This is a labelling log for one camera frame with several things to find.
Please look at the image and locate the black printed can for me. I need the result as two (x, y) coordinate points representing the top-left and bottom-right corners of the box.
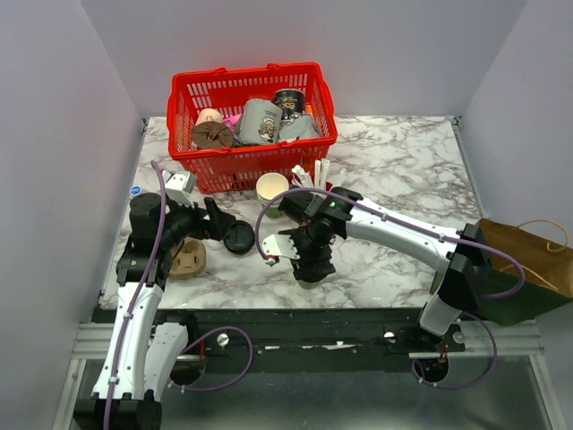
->
(272, 89), (306, 125)

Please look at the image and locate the brown crumpled cloth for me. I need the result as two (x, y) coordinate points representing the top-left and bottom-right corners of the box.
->
(192, 121), (235, 150)

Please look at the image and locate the black plastic cup lid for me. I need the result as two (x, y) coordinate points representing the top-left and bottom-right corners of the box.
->
(223, 220), (255, 255)

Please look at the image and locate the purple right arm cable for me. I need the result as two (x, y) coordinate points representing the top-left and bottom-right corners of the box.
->
(252, 186), (526, 390)

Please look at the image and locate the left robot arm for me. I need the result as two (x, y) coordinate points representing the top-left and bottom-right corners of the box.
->
(73, 193), (235, 429)

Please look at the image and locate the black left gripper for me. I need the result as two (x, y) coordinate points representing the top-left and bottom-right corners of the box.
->
(160, 194), (236, 248)

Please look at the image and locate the brown paper bag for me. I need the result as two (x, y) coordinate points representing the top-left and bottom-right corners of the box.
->
(477, 219), (572, 298)

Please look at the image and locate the beige cup in basket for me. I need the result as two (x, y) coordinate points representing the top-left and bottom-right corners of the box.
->
(195, 107), (223, 125)

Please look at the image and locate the stack of green paper cups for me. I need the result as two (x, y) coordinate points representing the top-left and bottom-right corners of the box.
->
(255, 172), (289, 219)

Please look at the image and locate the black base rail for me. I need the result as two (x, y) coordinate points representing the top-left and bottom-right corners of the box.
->
(89, 307), (493, 375)

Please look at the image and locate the brown cardboard cup carrier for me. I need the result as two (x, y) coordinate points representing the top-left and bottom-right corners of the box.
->
(169, 237), (207, 280)

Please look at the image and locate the grey printed cup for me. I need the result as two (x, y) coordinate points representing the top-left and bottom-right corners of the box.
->
(238, 99), (282, 145)

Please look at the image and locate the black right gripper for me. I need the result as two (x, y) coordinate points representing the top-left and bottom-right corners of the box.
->
(278, 222), (335, 281)

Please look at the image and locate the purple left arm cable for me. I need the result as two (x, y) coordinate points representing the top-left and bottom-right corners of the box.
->
(101, 159), (254, 430)

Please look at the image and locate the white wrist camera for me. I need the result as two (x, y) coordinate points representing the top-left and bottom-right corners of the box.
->
(162, 170), (197, 207)
(262, 234), (300, 266)

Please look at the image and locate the green paper coffee cup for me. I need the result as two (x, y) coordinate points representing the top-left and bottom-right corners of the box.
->
(297, 279), (321, 289)

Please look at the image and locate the white wrapped straws bundle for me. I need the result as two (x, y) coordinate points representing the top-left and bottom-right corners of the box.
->
(290, 159), (348, 190)

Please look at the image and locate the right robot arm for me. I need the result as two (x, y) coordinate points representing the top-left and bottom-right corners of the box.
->
(269, 187), (491, 351)

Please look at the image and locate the green bag holder stand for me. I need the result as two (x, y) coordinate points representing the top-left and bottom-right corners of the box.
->
(429, 263), (573, 327)

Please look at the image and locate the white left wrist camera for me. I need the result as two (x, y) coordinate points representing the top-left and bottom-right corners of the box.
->
(162, 170), (197, 207)

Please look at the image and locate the grey cloth in basket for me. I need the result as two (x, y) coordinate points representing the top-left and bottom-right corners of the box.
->
(278, 115), (321, 142)

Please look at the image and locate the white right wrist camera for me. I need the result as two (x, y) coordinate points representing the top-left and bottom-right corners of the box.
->
(262, 234), (300, 266)

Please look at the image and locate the red plastic shopping basket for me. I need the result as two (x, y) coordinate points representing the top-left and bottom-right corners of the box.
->
(167, 62), (338, 194)

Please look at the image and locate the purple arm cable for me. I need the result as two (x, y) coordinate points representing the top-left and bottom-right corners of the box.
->
(252, 186), (526, 390)
(101, 159), (254, 430)

